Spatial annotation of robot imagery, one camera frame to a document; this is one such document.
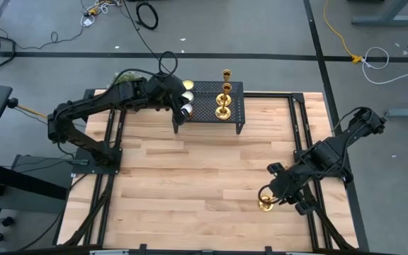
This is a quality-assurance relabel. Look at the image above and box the grey desk leg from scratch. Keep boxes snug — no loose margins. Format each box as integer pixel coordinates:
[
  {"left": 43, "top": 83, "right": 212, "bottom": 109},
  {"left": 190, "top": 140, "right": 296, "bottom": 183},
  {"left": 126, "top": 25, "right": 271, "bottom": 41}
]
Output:
[{"left": 351, "top": 0, "right": 408, "bottom": 28}]

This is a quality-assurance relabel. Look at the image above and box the black coiled cable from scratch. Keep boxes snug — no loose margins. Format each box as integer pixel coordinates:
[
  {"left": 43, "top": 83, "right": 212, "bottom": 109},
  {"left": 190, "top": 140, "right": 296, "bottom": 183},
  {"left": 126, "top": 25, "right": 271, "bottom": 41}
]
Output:
[{"left": 135, "top": 1, "right": 159, "bottom": 31}]

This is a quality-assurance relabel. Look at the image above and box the grey equipment box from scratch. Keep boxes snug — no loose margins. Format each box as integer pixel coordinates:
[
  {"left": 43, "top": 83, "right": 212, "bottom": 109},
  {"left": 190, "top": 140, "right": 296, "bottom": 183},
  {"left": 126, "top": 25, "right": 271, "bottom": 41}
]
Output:
[{"left": 0, "top": 154, "right": 76, "bottom": 214}]

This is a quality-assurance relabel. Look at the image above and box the power strip with cables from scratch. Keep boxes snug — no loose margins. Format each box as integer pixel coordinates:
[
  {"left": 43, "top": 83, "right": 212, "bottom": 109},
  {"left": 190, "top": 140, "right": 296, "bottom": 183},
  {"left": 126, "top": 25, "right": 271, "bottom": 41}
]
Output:
[{"left": 79, "top": 0, "right": 122, "bottom": 28}]

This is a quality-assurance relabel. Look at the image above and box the yellow cable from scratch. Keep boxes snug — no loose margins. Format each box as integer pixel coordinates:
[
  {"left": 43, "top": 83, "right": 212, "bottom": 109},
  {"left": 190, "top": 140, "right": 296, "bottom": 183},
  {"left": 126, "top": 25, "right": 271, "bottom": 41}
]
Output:
[{"left": 16, "top": 103, "right": 49, "bottom": 120}]

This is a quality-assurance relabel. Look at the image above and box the black perforated metal shelf riser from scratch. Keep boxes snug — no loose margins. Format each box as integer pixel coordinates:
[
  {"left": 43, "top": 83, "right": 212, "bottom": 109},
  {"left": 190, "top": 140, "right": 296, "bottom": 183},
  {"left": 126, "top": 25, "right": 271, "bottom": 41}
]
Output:
[{"left": 171, "top": 80, "right": 247, "bottom": 135}]

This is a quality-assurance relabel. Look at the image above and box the white floor cable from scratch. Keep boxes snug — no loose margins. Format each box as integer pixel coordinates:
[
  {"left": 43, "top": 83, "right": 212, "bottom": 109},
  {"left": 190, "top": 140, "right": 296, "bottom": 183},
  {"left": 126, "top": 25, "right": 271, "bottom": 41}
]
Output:
[{"left": 361, "top": 46, "right": 408, "bottom": 86}]

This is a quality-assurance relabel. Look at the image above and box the orange patterned candle tin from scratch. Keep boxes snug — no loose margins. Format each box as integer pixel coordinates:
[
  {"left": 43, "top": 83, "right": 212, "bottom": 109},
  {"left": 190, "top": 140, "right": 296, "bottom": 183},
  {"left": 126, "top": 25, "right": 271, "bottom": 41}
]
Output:
[{"left": 180, "top": 103, "right": 194, "bottom": 118}]

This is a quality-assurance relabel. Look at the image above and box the black aluminium rig frame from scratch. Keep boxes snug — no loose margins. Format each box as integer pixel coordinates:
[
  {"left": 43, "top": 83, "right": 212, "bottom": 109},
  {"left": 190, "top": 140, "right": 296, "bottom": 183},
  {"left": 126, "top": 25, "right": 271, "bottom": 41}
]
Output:
[{"left": 57, "top": 88, "right": 354, "bottom": 255}]

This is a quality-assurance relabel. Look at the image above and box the thin black floor cable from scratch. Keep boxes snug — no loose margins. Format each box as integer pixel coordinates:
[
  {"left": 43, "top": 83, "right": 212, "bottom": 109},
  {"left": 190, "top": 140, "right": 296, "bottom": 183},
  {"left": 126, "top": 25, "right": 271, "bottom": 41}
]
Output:
[{"left": 14, "top": 24, "right": 86, "bottom": 51}]

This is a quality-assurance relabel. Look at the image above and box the green potted plant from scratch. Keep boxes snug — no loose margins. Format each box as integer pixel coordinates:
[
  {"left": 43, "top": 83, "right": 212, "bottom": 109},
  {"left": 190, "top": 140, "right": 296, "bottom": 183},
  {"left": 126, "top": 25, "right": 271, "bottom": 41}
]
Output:
[{"left": 108, "top": 70, "right": 145, "bottom": 88}]

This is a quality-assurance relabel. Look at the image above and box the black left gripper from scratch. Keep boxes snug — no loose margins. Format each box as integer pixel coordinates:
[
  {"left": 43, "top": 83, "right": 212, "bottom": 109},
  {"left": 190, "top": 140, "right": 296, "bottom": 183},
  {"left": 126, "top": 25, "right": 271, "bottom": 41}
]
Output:
[{"left": 153, "top": 72, "right": 193, "bottom": 125}]

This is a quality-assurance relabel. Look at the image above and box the yellow extension cord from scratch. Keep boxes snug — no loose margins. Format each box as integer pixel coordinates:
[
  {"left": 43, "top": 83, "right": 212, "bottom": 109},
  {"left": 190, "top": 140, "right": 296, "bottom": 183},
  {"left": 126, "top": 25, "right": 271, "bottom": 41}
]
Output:
[{"left": 323, "top": 0, "right": 364, "bottom": 64}]

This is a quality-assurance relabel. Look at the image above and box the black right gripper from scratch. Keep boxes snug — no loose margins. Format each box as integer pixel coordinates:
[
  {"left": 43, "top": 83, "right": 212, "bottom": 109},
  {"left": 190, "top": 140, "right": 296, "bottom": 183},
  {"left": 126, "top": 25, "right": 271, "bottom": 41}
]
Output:
[{"left": 266, "top": 161, "right": 319, "bottom": 217}]

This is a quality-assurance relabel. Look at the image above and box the gold candlestick holder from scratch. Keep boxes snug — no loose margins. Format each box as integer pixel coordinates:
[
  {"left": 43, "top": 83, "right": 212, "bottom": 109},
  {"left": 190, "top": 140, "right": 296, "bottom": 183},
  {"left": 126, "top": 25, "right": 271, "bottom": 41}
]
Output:
[
  {"left": 216, "top": 69, "right": 233, "bottom": 108},
  {"left": 258, "top": 195, "right": 275, "bottom": 213},
  {"left": 215, "top": 82, "right": 233, "bottom": 121}
]

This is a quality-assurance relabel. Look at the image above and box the long black cable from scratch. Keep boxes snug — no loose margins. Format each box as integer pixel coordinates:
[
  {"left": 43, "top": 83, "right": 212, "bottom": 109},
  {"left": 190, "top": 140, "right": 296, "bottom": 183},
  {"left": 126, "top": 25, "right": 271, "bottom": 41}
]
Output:
[{"left": 121, "top": 0, "right": 171, "bottom": 70}]

